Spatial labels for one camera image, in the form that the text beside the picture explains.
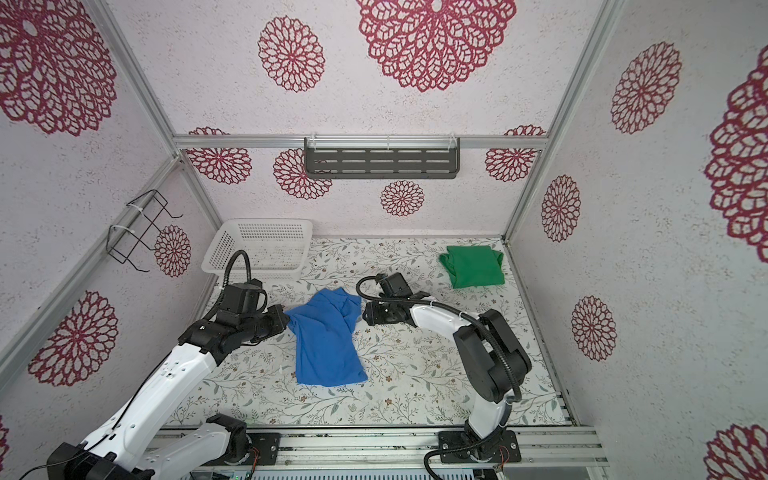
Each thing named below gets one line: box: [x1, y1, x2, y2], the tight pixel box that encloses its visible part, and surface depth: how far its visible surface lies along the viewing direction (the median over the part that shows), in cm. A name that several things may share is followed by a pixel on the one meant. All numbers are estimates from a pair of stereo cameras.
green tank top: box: [439, 245, 505, 289], surface depth 111 cm
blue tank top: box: [285, 287, 368, 387], surface depth 87 cm
